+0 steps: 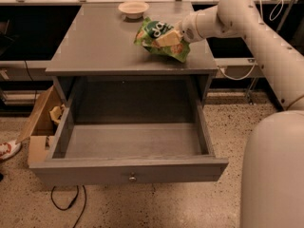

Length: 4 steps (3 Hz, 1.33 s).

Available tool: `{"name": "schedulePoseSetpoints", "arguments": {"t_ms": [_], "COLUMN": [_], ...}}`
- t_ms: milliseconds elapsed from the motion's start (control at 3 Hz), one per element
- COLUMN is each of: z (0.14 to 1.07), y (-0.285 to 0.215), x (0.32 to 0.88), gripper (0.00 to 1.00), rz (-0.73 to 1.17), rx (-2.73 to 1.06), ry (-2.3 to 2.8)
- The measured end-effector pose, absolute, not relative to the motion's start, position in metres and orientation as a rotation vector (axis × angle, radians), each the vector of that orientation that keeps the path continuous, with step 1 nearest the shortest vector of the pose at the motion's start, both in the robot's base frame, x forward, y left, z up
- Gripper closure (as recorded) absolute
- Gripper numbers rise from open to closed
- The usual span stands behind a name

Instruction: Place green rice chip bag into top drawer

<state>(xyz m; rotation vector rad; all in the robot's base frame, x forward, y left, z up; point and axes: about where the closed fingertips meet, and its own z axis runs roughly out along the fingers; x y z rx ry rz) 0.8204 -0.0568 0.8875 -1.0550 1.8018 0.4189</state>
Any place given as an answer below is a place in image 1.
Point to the grey cabinet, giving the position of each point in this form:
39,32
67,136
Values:
106,78

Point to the red and white shoe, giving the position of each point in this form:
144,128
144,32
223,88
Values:
9,149

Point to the beige paper bowl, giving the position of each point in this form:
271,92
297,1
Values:
133,9

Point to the grey open top drawer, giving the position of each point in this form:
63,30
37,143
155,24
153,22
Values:
108,153

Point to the cardboard box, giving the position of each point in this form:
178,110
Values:
39,129

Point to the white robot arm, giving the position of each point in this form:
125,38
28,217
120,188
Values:
272,180

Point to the crumpled yellow paper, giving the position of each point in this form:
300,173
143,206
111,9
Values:
56,113

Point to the green rice chip bag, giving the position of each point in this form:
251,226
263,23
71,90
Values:
151,30

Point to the brass drawer knob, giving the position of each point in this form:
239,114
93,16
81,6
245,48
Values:
132,178

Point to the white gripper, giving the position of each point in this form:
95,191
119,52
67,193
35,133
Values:
188,29

